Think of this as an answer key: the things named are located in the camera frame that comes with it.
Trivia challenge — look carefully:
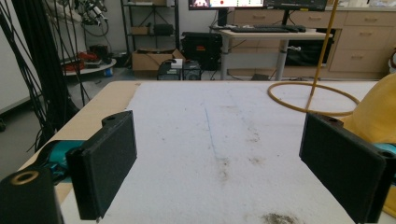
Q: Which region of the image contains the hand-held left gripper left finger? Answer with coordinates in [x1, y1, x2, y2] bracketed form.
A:
[65, 110, 138, 222]

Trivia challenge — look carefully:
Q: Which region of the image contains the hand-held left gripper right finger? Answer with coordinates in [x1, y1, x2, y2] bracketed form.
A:
[298, 112, 396, 224]

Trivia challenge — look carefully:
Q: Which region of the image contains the yellow cloth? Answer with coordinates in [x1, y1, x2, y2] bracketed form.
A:
[340, 73, 396, 218]

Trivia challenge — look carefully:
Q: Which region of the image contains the round white platform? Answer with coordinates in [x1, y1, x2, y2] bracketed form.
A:
[64, 58, 118, 77]

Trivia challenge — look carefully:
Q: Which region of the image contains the red items pile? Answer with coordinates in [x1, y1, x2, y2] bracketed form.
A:
[64, 50, 101, 72]

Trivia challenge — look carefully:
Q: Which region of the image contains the small black computer box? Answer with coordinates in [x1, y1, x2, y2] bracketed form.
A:
[182, 60, 203, 81]
[156, 59, 183, 81]

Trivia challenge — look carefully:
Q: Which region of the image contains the cardboard box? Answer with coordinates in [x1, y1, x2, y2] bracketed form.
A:
[131, 48, 187, 73]

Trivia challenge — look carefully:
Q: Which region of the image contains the white felt mat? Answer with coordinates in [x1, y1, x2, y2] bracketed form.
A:
[60, 81, 396, 224]

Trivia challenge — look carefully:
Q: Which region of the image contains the wooden drawer cabinet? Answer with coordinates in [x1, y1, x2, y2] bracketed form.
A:
[228, 8, 396, 80]

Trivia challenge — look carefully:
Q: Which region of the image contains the white standing desk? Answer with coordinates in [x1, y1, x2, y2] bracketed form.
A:
[218, 29, 334, 82]

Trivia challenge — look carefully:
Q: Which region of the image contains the large black equipment case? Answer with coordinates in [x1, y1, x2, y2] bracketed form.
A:
[180, 31, 224, 71]

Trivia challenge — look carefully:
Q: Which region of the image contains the black keyboard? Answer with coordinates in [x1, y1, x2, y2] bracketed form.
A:
[231, 26, 291, 35]

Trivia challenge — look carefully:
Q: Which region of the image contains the black metal shelf rack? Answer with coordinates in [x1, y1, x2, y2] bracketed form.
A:
[120, 0, 181, 63]

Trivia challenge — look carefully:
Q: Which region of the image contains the computer monitor with bright screen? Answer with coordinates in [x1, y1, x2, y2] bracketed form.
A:
[188, 0, 265, 11]

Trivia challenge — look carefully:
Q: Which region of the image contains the yellow ring-base pole stand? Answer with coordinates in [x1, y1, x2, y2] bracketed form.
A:
[266, 0, 361, 118]

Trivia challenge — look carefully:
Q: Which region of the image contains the bundle of black cables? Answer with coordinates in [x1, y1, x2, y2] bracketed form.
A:
[0, 0, 92, 153]

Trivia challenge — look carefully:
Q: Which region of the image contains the white equipment with cables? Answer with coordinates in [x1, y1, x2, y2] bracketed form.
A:
[74, 0, 110, 27]

